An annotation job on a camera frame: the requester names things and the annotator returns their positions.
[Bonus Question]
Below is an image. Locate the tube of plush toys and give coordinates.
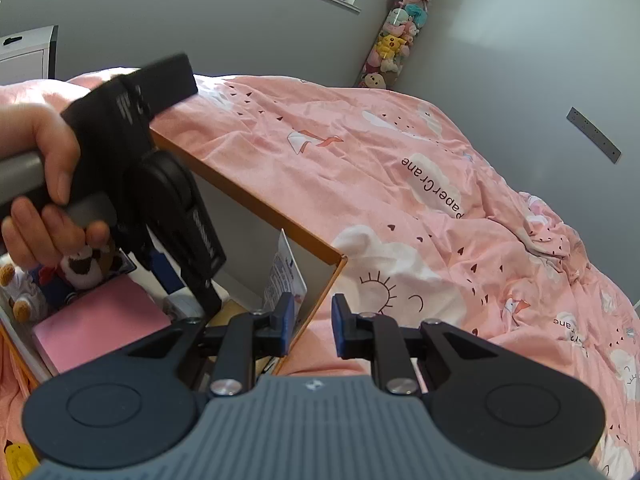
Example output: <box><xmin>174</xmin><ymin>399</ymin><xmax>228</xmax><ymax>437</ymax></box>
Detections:
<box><xmin>355</xmin><ymin>0</ymin><xmax>436</xmax><ymax>90</ymax></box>

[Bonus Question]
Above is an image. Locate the striped plush toy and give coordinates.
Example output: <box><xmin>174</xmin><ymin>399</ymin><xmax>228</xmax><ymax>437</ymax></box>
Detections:
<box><xmin>0</xmin><ymin>242</ymin><xmax>121</xmax><ymax>323</ymax></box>

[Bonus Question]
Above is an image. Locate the person's left hand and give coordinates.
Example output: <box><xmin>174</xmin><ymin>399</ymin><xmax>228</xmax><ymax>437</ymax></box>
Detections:
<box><xmin>0</xmin><ymin>82</ymin><xmax>111</xmax><ymax>269</ymax></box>

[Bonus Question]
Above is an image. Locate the grey wall power strip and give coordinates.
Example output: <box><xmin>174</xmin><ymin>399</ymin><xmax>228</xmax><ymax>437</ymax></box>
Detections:
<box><xmin>566</xmin><ymin>106</ymin><xmax>622</xmax><ymax>163</ymax></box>

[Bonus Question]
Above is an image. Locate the white label packet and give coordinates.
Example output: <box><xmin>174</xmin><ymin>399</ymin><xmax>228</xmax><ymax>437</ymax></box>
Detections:
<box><xmin>262</xmin><ymin>228</ymin><xmax>308</xmax><ymax>321</ymax></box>

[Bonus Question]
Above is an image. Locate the pink leather case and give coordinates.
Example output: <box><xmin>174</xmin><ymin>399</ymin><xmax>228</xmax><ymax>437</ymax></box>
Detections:
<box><xmin>32</xmin><ymin>276</ymin><xmax>173</xmax><ymax>376</ymax></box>

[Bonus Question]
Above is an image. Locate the orange cardboard box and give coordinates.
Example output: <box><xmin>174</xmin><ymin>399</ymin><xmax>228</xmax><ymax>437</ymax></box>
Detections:
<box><xmin>0</xmin><ymin>127</ymin><xmax>348</xmax><ymax>396</ymax></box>

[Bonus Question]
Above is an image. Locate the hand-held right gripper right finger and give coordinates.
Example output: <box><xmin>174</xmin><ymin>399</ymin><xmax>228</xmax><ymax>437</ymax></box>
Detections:
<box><xmin>332</xmin><ymin>293</ymin><xmax>501</xmax><ymax>395</ymax></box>

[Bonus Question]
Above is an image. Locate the white cabinet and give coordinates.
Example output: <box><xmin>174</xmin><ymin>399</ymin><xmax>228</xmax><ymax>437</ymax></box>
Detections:
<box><xmin>0</xmin><ymin>25</ymin><xmax>60</xmax><ymax>86</ymax></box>

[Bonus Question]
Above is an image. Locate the pink printed blanket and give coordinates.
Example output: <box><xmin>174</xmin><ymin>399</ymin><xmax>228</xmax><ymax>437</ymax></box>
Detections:
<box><xmin>0</xmin><ymin>67</ymin><xmax>640</xmax><ymax>480</ymax></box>

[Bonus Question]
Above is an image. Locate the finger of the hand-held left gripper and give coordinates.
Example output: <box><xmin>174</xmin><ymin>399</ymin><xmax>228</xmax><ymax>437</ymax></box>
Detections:
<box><xmin>137</xmin><ymin>250</ymin><xmax>183</xmax><ymax>297</ymax></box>
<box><xmin>177</xmin><ymin>195</ymin><xmax>227</xmax><ymax>318</ymax></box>

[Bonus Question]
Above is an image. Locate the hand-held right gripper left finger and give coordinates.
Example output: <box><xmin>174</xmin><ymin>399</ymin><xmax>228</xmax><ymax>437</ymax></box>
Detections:
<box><xmin>127</xmin><ymin>292</ymin><xmax>296</xmax><ymax>396</ymax></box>

